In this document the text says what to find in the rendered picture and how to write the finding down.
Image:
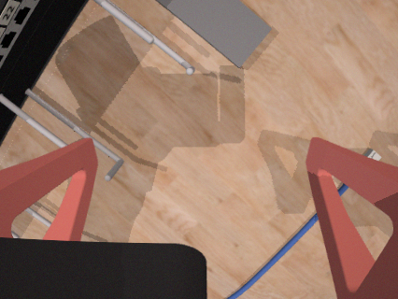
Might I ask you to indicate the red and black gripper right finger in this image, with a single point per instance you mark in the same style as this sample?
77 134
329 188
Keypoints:
355 273

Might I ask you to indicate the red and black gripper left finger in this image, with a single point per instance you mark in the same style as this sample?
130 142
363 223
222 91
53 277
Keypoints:
21 185

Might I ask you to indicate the blue patch cord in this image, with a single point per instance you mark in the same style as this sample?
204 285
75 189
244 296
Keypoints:
308 225

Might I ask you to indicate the white network cable plug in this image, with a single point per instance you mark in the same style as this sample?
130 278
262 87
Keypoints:
372 154

